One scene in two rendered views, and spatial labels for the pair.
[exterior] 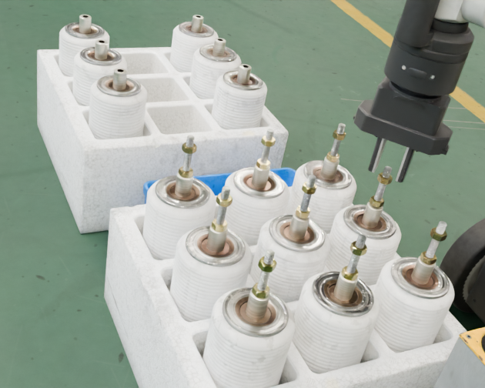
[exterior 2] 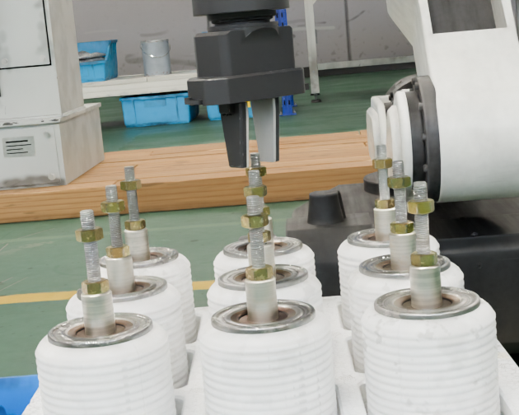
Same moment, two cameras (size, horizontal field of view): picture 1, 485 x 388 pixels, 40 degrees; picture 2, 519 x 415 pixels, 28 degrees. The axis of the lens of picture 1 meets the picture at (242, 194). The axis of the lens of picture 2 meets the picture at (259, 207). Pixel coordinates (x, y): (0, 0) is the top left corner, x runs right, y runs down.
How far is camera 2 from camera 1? 0.76 m
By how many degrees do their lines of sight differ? 58
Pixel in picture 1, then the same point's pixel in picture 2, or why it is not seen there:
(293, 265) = (315, 300)
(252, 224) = (175, 339)
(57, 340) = not seen: outside the picture
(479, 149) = not seen: outside the picture
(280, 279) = not seen: hidden behind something
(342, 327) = (460, 279)
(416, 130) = (280, 68)
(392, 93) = (241, 33)
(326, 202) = (182, 280)
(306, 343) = not seen: hidden behind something
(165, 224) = (143, 376)
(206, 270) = (315, 328)
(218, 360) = (465, 388)
